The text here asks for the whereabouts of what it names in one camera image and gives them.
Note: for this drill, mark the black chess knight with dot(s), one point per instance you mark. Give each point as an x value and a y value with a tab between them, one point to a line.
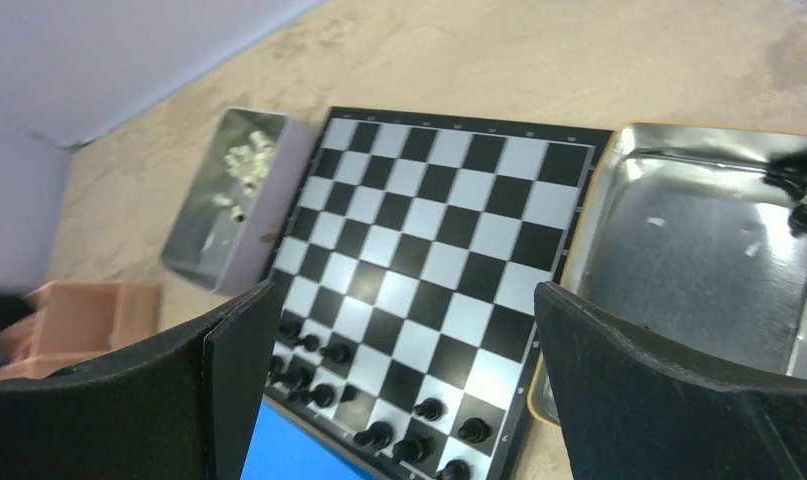
411	450

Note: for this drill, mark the black pawn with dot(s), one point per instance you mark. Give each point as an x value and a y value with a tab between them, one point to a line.
336	353
289	329
309	342

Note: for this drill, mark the black bishop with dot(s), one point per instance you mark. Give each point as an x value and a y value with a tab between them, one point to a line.
292	378

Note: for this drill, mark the black pawn second row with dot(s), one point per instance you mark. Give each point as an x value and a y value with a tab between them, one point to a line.
430	409

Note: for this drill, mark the yellow tin with black pieces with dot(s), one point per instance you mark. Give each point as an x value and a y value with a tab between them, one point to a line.
678	232

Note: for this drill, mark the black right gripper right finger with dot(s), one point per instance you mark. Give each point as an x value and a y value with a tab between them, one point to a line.
635	405

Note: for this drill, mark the pink tin with white pieces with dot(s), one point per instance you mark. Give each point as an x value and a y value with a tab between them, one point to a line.
204	246

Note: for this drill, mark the black white chessboard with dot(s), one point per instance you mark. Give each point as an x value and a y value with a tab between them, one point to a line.
418	240

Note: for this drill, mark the black chess piece corner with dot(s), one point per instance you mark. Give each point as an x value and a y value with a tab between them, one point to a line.
456	469

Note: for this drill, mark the white chess pieces pile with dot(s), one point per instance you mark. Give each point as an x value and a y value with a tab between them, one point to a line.
249	164

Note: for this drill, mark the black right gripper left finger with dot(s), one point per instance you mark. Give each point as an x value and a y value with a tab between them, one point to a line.
181	404

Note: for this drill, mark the black pawn edge square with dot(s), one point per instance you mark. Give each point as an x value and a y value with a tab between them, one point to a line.
474	430

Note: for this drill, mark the black chess king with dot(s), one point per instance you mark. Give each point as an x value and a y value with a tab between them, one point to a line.
322	395

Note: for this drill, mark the blue mat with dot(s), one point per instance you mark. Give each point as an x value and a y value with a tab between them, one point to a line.
280	450

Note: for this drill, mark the black chess queen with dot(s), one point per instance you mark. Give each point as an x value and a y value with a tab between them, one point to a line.
789	173

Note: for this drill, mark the peach desk organizer tray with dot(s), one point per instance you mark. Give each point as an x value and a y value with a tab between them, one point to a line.
75	321

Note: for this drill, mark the black back row piece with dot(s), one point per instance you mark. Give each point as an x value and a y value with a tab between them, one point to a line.
276	366

